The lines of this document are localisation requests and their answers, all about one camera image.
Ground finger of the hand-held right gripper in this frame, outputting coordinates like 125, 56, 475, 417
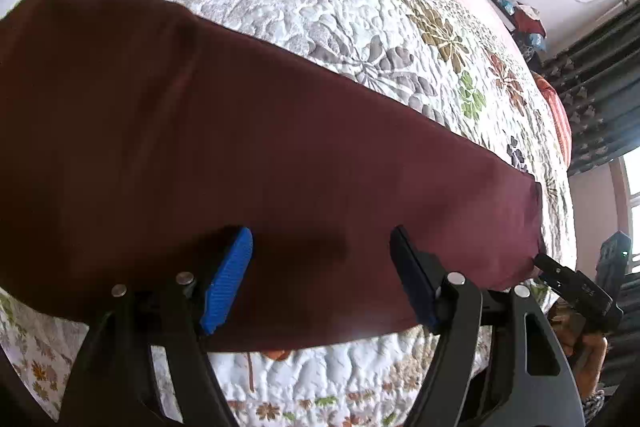
532, 253, 581, 293

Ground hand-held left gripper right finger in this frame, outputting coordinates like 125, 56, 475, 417
389, 225, 586, 427

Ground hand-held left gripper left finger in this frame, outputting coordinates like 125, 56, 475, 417
57, 226, 254, 427

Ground maroon pants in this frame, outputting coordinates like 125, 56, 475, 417
0, 0, 546, 353

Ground person's right hand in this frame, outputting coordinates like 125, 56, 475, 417
547, 302, 610, 400

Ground window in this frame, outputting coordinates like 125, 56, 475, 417
617, 152, 640, 268

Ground orange striped pillow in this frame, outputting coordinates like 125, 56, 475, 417
532, 74, 573, 168

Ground dark patterned curtain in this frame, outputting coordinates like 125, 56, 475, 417
540, 2, 640, 178

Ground red cloth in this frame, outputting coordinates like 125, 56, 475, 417
515, 4, 547, 36

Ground floral quilted bedspread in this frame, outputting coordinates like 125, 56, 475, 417
0, 0, 578, 427

